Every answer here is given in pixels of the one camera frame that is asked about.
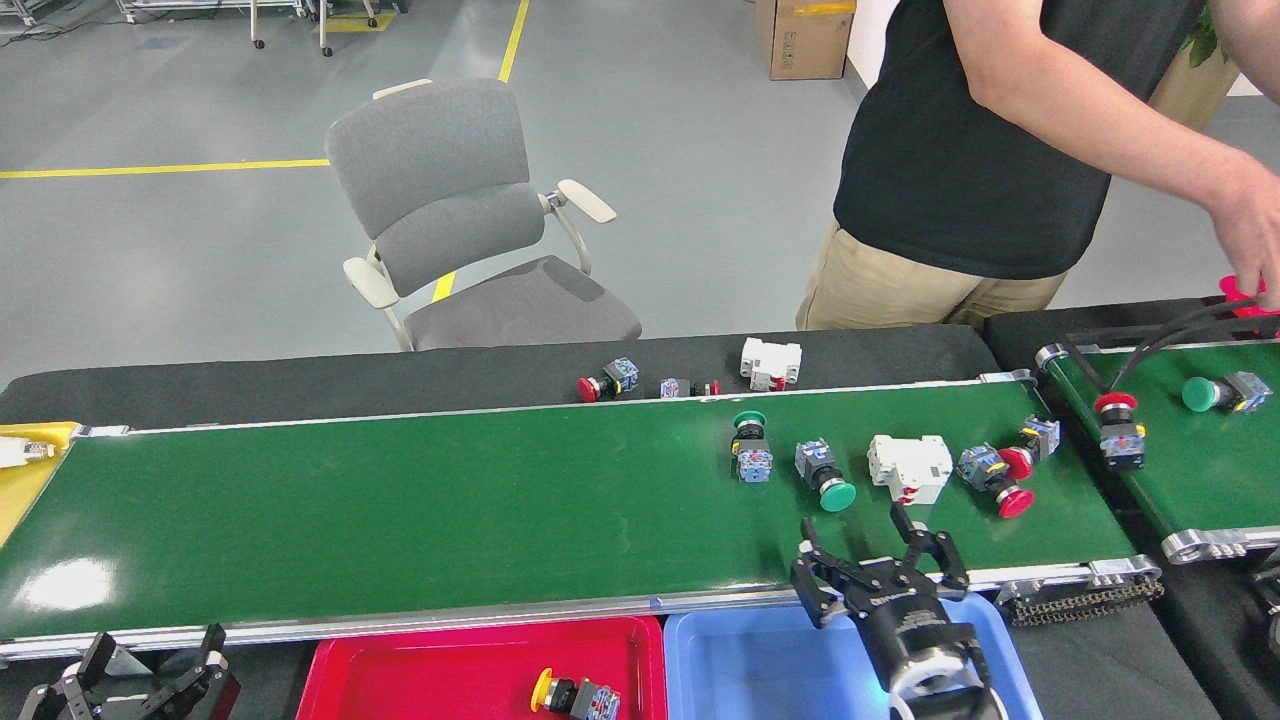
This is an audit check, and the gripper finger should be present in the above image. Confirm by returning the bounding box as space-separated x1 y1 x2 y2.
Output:
130 623 241 720
18 630 119 720
790 518 873 631
888 503 973 601

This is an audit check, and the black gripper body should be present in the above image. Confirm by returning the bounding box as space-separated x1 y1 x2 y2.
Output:
848 563 988 683

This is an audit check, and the green mushroom push button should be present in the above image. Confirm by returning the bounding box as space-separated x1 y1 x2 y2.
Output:
730 410 776 485
795 437 858 514
1180 370 1276 416

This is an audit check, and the white circuit breaker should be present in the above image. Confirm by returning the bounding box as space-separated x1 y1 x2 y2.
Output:
866 433 956 507
740 337 804 393

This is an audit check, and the blue plastic tray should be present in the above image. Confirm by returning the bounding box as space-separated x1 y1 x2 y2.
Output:
662 590 1046 720

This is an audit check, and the red plastic tray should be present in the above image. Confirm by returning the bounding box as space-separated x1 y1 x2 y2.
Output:
1218 275 1280 321
295 615 669 720

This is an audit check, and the short green conveyor belt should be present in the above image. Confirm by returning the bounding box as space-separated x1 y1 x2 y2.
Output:
1035 335 1280 566

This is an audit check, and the long green conveyor belt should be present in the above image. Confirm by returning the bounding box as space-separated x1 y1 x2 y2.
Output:
0 368 1166 666

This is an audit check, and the person's right hand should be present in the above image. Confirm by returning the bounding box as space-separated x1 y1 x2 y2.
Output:
1208 163 1280 306

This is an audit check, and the yellow plastic bin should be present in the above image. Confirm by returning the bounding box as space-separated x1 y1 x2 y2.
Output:
0 420 83 549

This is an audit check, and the yellow mushroom push button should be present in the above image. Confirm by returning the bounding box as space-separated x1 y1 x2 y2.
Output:
530 667 623 720

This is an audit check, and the person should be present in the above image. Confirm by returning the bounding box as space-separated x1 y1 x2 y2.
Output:
795 0 1280 331

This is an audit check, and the cardboard box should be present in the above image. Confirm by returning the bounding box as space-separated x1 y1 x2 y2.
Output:
753 0 858 81

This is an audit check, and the grey office chair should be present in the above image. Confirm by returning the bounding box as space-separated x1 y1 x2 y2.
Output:
325 78 643 353

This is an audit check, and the white wheeled stand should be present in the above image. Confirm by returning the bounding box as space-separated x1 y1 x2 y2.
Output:
318 0 381 56

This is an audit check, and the white wheeled shelf cart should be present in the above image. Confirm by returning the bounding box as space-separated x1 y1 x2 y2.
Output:
115 0 306 49

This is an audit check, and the conveyor drive chain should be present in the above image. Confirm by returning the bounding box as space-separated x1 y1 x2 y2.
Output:
995 575 1166 626

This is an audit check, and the white switch part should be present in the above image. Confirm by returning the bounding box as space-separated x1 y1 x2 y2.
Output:
0 435 58 471

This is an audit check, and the black angled guide bracket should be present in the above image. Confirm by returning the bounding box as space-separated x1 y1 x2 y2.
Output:
1060 300 1280 396

